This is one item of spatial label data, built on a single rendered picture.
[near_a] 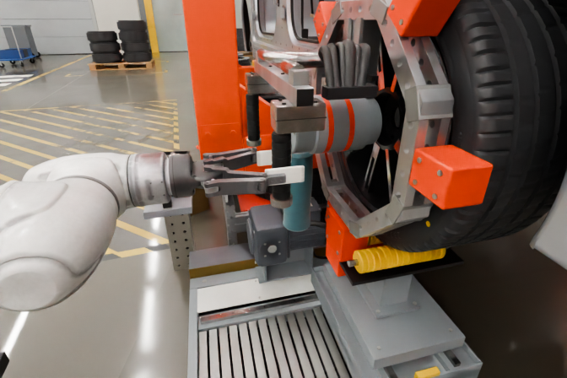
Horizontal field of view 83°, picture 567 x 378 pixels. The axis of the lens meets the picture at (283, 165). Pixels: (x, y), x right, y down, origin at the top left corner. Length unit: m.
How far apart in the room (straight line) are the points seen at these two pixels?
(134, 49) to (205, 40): 7.88
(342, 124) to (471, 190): 0.30
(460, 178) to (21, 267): 0.54
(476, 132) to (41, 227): 0.60
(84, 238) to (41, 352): 1.17
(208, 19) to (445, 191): 0.87
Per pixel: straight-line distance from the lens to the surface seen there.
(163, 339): 1.42
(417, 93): 0.56
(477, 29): 0.62
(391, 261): 0.90
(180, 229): 1.53
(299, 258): 1.50
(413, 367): 1.18
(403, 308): 1.19
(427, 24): 0.62
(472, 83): 0.60
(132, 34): 8.95
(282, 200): 0.61
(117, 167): 0.56
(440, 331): 1.18
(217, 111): 1.17
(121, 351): 1.44
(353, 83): 0.55
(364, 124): 0.75
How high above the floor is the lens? 1.08
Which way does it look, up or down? 24 degrees down
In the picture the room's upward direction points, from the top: straight up
